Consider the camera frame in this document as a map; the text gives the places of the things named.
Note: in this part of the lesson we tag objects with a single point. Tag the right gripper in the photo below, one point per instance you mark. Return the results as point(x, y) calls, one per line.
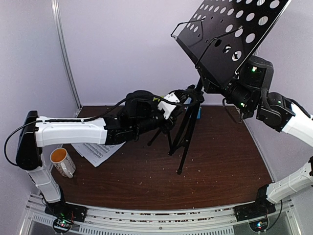
point(210, 85)

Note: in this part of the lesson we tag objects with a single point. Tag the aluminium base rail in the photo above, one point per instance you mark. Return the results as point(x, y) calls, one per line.
point(206, 221)

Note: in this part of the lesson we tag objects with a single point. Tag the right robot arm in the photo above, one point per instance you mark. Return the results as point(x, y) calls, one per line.
point(249, 91)

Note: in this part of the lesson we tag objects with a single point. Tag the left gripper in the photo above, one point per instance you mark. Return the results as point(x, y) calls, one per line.
point(176, 114)

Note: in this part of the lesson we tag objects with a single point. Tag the sheet music page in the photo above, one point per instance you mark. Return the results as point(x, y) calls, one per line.
point(96, 154)

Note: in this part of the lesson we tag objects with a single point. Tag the blue metronome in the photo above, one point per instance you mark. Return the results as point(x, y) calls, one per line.
point(199, 113)

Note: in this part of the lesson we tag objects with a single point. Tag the left aluminium corner post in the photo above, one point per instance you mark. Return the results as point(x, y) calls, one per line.
point(59, 28)

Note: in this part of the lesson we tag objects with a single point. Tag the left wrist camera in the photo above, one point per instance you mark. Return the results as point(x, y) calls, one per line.
point(169, 106)

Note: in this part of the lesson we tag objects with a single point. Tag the white patterned mug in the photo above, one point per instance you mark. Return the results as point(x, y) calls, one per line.
point(63, 162)

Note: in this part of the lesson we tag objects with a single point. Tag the black music stand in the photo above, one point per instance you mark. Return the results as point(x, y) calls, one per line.
point(219, 38)

